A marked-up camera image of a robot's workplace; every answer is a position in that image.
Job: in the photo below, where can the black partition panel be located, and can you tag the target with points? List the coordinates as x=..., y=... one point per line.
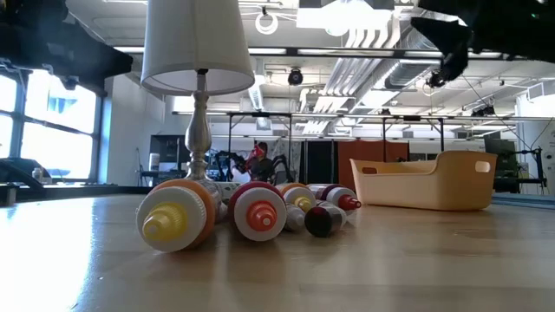
x=318, y=162

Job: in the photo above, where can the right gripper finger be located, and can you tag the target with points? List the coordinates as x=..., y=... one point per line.
x=455, y=63
x=451, y=34

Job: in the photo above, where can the orange-capped red coloring bottle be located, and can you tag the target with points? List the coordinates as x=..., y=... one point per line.
x=258, y=214

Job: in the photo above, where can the white ceiling light fixture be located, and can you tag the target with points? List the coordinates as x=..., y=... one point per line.
x=342, y=18

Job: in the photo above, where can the white cylinder container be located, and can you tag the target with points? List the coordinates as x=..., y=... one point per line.
x=154, y=162

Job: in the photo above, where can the black aluminium table frame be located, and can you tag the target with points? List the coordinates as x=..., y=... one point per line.
x=86, y=190

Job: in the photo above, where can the gray side table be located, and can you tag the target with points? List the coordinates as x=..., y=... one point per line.
x=529, y=201

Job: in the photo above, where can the large window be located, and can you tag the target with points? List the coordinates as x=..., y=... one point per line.
x=60, y=143

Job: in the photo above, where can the white shade silver table lamp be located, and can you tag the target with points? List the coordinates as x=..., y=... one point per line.
x=197, y=43

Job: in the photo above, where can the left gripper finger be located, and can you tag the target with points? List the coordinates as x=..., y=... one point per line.
x=104, y=67

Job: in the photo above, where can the black ceiling dome camera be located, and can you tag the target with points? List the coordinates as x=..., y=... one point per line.
x=295, y=77

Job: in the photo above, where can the black background monitor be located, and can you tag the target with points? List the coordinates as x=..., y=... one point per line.
x=167, y=149

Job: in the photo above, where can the dark background monitor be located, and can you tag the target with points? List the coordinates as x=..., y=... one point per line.
x=500, y=156

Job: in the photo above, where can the small food coloring bottle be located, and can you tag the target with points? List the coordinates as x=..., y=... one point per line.
x=323, y=221
x=295, y=218

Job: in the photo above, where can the red-capped maroon coloring bottle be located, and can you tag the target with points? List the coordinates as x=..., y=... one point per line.
x=338, y=196

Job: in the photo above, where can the person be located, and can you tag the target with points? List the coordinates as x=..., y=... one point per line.
x=260, y=164

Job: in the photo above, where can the silver ventilation duct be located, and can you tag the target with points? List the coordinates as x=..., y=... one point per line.
x=407, y=69

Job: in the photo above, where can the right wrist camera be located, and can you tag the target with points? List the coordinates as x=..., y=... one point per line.
x=437, y=79

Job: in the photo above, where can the black equipment stand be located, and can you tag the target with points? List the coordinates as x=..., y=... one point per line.
x=539, y=169

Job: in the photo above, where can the small clear bottle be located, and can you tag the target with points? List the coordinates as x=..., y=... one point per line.
x=37, y=175

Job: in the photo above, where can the yellow-capped orange coloring bottle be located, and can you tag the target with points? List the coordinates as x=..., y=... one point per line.
x=299, y=197
x=171, y=221

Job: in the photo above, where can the background black robot arm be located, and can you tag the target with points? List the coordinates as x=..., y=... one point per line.
x=230, y=162
x=284, y=164

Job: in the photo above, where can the yellow plastic basket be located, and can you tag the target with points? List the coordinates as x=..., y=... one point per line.
x=433, y=190

